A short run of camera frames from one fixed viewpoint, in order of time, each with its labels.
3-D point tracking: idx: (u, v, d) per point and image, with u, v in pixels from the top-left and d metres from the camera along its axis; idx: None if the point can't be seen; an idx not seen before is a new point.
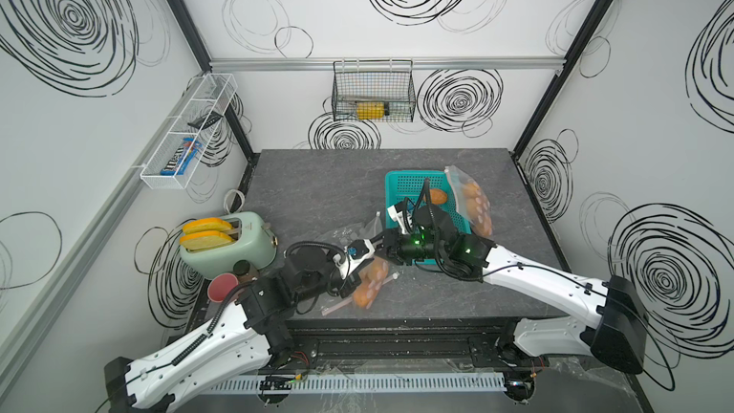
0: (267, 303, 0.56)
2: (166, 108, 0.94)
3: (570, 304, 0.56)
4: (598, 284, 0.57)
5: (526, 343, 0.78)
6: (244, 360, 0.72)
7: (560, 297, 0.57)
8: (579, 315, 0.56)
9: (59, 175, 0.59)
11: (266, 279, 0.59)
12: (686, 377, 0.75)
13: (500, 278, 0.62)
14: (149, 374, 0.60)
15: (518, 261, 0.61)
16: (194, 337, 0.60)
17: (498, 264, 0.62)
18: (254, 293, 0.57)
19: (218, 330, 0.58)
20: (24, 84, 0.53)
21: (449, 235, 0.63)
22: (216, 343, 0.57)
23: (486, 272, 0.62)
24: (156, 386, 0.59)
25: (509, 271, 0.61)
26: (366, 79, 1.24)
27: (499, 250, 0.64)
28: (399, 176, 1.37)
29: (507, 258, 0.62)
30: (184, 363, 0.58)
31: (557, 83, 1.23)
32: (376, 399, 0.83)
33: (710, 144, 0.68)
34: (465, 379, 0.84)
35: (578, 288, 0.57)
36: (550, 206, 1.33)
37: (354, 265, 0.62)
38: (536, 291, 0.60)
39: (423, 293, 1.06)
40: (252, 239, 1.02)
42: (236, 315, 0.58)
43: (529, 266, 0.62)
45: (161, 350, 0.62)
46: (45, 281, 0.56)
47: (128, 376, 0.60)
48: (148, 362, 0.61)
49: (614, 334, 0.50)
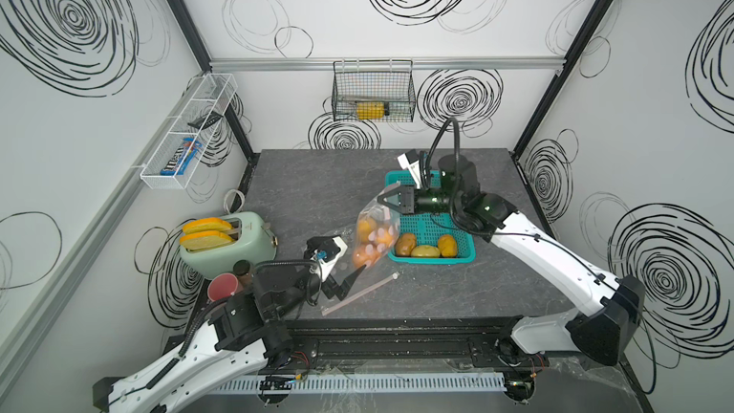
0: (239, 322, 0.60)
2: (166, 108, 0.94)
3: (576, 287, 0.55)
4: (610, 279, 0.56)
5: (522, 336, 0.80)
6: (237, 366, 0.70)
7: (571, 278, 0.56)
8: (578, 299, 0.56)
9: (59, 176, 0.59)
11: (241, 296, 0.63)
12: (686, 377, 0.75)
13: (512, 244, 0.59)
14: (128, 396, 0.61)
15: (537, 233, 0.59)
16: (170, 359, 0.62)
17: (516, 229, 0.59)
18: (227, 313, 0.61)
19: (191, 352, 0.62)
20: (24, 85, 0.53)
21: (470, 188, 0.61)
22: (187, 366, 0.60)
23: (500, 235, 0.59)
24: (137, 407, 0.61)
25: (527, 241, 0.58)
26: (366, 79, 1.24)
27: (518, 217, 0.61)
28: (398, 175, 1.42)
29: (526, 228, 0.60)
30: (161, 384, 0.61)
31: (557, 83, 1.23)
32: (376, 399, 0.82)
33: (710, 144, 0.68)
34: (465, 379, 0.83)
35: (590, 275, 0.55)
36: (550, 206, 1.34)
37: (327, 268, 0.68)
38: (545, 266, 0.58)
39: (423, 293, 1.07)
40: (251, 239, 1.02)
42: (206, 336, 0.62)
43: (548, 240, 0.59)
45: (140, 371, 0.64)
46: (46, 280, 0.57)
47: (111, 397, 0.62)
48: (128, 384, 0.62)
49: (601, 327, 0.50)
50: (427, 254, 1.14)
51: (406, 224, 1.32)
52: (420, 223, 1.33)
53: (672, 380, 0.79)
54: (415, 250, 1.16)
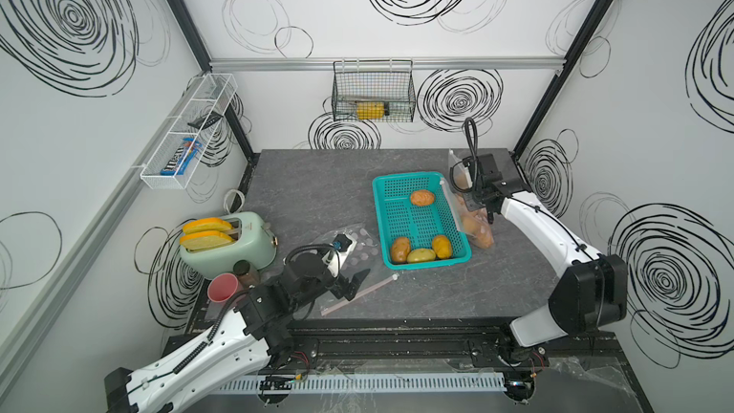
0: (265, 310, 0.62)
2: (166, 108, 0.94)
3: (554, 248, 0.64)
4: (592, 249, 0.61)
5: (521, 334, 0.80)
6: (242, 363, 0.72)
7: (553, 241, 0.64)
8: (557, 261, 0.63)
9: (58, 176, 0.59)
11: (264, 287, 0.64)
12: (686, 376, 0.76)
13: (517, 213, 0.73)
14: (150, 383, 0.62)
15: (537, 206, 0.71)
16: (196, 345, 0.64)
17: (521, 199, 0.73)
18: (252, 300, 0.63)
19: (218, 337, 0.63)
20: (24, 85, 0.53)
21: (488, 172, 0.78)
22: (216, 351, 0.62)
23: (508, 200, 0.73)
24: (160, 395, 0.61)
25: (525, 209, 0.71)
26: (366, 79, 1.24)
27: (528, 194, 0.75)
28: (384, 181, 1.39)
29: (532, 202, 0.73)
30: (187, 370, 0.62)
31: (557, 83, 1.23)
32: (376, 399, 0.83)
33: (710, 144, 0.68)
34: (465, 379, 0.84)
35: (572, 243, 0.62)
36: (550, 206, 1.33)
37: (340, 258, 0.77)
38: (533, 231, 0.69)
39: (423, 294, 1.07)
40: (252, 239, 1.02)
42: (235, 323, 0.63)
43: (545, 212, 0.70)
45: (161, 359, 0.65)
46: (46, 281, 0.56)
47: (129, 386, 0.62)
48: (149, 372, 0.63)
49: (566, 284, 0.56)
50: (423, 258, 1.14)
51: (399, 228, 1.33)
52: (413, 226, 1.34)
53: (672, 380, 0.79)
54: (411, 255, 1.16)
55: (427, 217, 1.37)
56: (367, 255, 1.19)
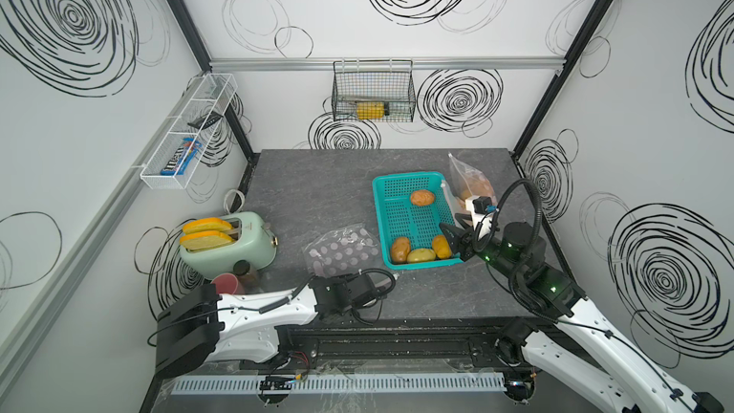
0: (326, 298, 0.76)
2: (166, 108, 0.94)
3: (647, 396, 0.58)
4: (688, 395, 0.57)
5: (531, 356, 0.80)
6: (261, 343, 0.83)
7: (640, 384, 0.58)
8: (649, 407, 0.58)
9: (59, 176, 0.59)
11: (332, 280, 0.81)
12: (687, 376, 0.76)
13: (582, 336, 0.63)
14: (238, 311, 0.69)
15: (607, 329, 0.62)
16: (279, 296, 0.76)
17: (585, 321, 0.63)
18: (322, 287, 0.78)
19: (294, 301, 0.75)
20: (24, 85, 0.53)
21: (532, 267, 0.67)
22: (291, 312, 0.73)
23: (572, 318, 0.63)
24: (241, 324, 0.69)
25: (595, 336, 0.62)
26: (366, 79, 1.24)
27: (587, 305, 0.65)
28: (384, 181, 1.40)
29: (595, 320, 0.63)
30: (272, 315, 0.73)
31: (557, 82, 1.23)
32: (376, 398, 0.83)
33: (709, 145, 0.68)
34: (466, 379, 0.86)
35: (664, 388, 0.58)
36: (550, 206, 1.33)
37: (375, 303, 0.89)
38: (608, 362, 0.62)
39: (422, 293, 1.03)
40: (252, 240, 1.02)
42: (310, 295, 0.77)
43: (618, 337, 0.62)
45: (248, 296, 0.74)
46: (44, 281, 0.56)
47: (220, 304, 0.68)
48: (237, 301, 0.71)
49: None
50: (423, 258, 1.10)
51: (399, 228, 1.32)
52: (413, 226, 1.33)
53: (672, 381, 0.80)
54: (411, 255, 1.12)
55: (427, 217, 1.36)
56: (366, 255, 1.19)
